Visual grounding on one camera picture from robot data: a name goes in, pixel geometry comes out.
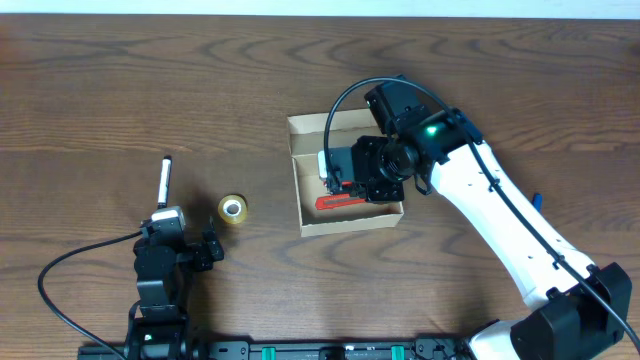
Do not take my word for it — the yellow clear tape roll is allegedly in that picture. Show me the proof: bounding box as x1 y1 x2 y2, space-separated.
218 195 248 225

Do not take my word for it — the orange utility knife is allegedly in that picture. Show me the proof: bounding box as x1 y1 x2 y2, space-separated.
315 194 366 211

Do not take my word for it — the black whiteboard marker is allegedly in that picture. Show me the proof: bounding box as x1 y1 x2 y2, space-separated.
157 155 172 209

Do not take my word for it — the blue whiteboard marker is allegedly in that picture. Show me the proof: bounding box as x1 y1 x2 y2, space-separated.
532 193 543 212

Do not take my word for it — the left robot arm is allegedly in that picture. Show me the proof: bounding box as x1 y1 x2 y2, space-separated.
124 220 224 360

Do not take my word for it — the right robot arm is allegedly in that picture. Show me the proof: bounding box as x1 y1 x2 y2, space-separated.
316 76 638 359

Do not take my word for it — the open cardboard box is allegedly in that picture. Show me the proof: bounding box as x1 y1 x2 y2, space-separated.
287 113 404 237

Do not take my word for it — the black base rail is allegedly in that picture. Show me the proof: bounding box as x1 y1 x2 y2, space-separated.
77 335 471 360

